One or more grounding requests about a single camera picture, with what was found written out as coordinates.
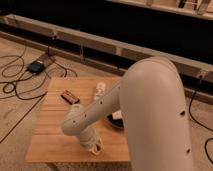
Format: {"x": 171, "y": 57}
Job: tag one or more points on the white sponge block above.
{"x": 117, "y": 115}

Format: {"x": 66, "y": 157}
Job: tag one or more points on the blue power adapter box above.
{"x": 35, "y": 67}

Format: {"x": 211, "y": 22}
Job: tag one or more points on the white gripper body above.
{"x": 96, "y": 145}

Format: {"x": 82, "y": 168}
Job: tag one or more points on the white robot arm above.
{"x": 151, "y": 98}

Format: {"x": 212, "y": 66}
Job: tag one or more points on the white cylindrical bottle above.
{"x": 99, "y": 90}

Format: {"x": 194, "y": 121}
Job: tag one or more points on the long wooden floor beam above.
{"x": 187, "y": 67}

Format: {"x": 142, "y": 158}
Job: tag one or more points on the dark brown rectangular block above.
{"x": 69, "y": 97}

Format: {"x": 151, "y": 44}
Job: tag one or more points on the black round plate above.
{"x": 118, "y": 123}

